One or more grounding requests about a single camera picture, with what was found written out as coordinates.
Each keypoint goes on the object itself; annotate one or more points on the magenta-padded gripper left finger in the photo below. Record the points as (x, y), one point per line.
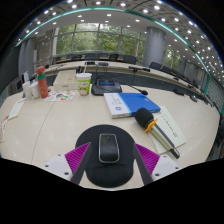
(58, 164)

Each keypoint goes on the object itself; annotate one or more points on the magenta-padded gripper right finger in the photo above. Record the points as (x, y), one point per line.
(163, 165)

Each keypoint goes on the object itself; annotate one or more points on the black computer mouse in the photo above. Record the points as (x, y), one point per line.
(109, 148)

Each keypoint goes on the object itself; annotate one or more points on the black mouse pad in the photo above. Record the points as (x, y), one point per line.
(106, 173)

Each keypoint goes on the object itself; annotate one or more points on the black handheld microphone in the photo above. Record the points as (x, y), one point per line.
(145, 117)

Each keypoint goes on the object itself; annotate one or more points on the colourful leaflet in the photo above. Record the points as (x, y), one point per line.
(60, 96)

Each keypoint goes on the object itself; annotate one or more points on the blue and white book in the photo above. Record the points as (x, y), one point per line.
(133, 102)

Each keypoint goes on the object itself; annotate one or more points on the white printed document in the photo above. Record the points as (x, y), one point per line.
(16, 108)

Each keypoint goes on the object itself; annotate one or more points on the white paper cup stack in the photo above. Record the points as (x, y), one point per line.
(26, 90)

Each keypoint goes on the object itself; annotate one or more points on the red drink bottle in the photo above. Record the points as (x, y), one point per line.
(42, 83)

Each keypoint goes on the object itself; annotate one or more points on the white cardboard box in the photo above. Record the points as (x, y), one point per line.
(66, 81)

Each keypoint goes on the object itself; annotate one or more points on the green print paper cup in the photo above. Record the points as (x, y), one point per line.
(83, 85)

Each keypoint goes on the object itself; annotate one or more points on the black conference microphone console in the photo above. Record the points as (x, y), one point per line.
(106, 87)

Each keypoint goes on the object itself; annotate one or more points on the white standing panel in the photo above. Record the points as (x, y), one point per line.
(25, 77)

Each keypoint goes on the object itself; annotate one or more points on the long curved conference table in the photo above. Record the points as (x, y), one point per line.
(116, 66)

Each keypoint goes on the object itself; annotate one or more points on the group of dark chairs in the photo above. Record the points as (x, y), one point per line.
(130, 59)

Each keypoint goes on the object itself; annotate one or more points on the group of ceiling lights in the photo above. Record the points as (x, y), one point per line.
(133, 13)

